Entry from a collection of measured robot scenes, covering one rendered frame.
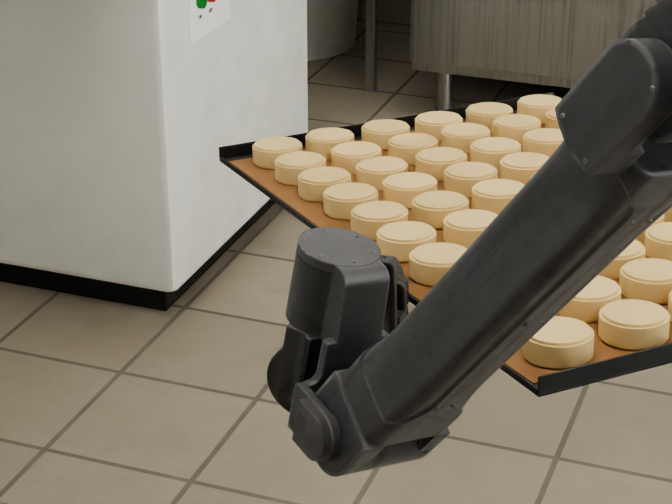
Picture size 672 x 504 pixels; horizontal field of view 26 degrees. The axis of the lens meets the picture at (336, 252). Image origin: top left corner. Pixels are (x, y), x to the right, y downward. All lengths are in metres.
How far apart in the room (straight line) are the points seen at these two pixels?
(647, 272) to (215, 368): 1.94
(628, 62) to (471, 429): 2.16
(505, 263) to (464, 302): 0.05
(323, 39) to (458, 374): 3.98
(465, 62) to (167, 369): 1.57
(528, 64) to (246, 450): 1.77
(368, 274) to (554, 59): 3.18
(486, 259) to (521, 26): 3.31
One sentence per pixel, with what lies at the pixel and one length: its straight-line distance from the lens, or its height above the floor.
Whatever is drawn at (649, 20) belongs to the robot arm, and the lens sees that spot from 0.69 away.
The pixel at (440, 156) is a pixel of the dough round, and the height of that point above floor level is 0.98.
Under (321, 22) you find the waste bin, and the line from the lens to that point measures 4.78.
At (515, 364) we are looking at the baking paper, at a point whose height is 1.00.
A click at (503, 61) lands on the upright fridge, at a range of 4.15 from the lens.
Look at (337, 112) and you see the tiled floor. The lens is 4.35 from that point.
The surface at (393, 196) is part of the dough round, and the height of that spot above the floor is 0.98.
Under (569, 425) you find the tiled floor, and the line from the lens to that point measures 2.84.
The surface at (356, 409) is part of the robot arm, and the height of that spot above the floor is 1.01.
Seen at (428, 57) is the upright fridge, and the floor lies 0.20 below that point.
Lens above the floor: 1.51
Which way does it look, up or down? 26 degrees down
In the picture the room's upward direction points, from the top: straight up
